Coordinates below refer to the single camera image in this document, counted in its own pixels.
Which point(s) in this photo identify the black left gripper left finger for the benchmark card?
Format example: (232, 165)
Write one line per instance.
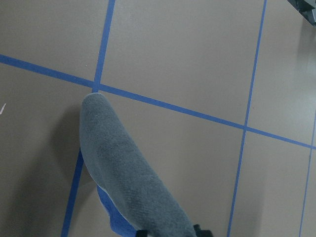
(141, 233)

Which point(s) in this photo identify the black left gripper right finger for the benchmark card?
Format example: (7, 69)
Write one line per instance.
(202, 233)

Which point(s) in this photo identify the blue grey towel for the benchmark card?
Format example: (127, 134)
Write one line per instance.
(117, 166)

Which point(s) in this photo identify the black equipment box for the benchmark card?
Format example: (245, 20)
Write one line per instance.
(307, 8)

